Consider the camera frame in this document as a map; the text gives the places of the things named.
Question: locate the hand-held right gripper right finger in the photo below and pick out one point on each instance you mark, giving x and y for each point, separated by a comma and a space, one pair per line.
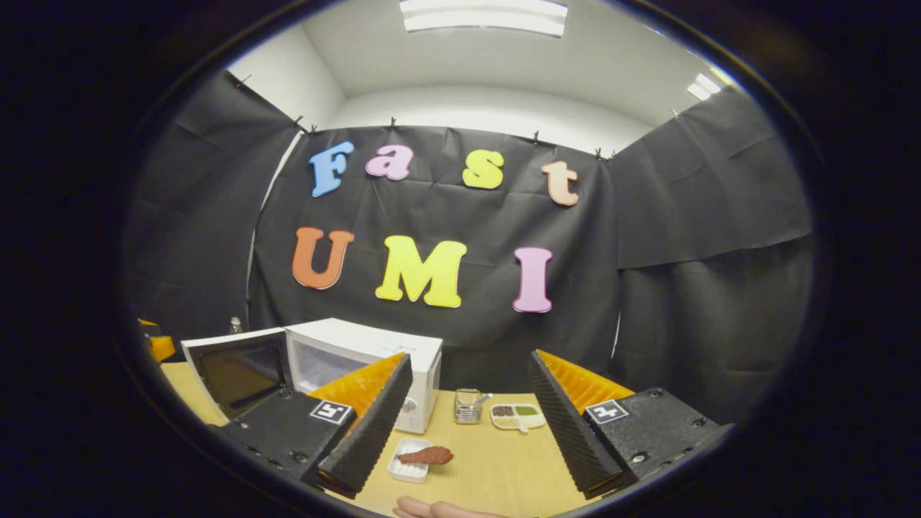
568, 424

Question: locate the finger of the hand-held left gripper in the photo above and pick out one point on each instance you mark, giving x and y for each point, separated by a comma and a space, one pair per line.
161, 347

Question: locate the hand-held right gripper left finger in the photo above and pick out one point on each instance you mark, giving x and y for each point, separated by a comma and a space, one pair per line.
370, 432

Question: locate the brown meat piece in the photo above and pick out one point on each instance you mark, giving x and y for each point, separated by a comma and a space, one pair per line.
428, 455

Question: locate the white microwave oven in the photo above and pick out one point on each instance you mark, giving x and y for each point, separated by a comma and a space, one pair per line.
360, 338

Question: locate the divided dish of beans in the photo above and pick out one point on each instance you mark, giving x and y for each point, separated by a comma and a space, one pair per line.
516, 419

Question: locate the small white tray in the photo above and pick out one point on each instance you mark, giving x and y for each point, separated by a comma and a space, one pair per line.
406, 471

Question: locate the clear plastic bottle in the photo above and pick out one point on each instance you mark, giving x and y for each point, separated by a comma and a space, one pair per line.
235, 325

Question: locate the small glass jar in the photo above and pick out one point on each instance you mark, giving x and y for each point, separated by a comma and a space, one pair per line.
466, 409

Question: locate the black backdrop cloth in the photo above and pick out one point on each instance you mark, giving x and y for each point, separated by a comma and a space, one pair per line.
468, 338

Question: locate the small ceiling light panel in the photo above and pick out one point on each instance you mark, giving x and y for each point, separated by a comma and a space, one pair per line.
703, 86

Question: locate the large ceiling light panel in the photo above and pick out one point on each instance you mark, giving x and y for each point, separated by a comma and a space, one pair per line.
482, 16

